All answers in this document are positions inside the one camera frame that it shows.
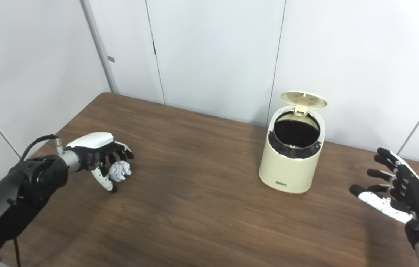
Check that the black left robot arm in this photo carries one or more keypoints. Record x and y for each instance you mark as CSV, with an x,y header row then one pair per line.
x,y
20,193

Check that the black bin liner bag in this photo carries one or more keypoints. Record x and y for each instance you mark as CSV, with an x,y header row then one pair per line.
x,y
295,131

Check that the white paper ball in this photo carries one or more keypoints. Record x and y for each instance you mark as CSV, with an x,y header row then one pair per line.
x,y
120,171

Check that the cream-colored tabletop bin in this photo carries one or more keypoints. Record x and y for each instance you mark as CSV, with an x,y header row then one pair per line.
x,y
287,172

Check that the round cream bin lid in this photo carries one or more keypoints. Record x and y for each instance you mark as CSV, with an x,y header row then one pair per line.
x,y
303,99

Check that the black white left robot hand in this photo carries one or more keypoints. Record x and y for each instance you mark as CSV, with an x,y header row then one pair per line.
x,y
94,142

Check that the grey wall corner post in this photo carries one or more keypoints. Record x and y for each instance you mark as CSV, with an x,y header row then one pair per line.
x,y
100,48

